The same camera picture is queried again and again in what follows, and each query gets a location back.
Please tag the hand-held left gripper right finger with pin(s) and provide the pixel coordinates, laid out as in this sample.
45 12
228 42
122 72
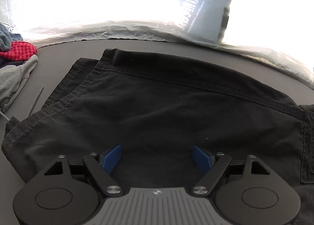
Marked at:
202 158

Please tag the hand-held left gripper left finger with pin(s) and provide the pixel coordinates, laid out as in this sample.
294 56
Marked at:
111 158

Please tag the black pants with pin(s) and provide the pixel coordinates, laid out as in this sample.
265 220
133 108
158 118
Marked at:
159 104

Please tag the grey hooded sweatshirt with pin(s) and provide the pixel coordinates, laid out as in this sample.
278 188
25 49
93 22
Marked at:
14 77

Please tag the red checkered cloth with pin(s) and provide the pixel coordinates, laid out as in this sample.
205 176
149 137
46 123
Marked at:
19 50

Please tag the white printed curtain sheet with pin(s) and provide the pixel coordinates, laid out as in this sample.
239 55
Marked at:
122 6

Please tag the blue denim garment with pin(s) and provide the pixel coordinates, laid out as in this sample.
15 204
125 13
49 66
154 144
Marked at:
7 36

